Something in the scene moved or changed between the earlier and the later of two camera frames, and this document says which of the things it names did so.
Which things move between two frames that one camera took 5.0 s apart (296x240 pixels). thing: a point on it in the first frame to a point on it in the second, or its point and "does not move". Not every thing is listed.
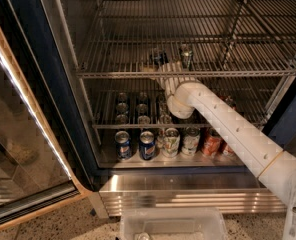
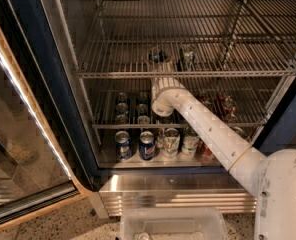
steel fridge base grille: x=233 y=192 does not move
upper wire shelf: x=204 y=37 does not move
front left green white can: x=171 y=143 does not move
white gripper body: x=165 y=71 to x=162 y=68
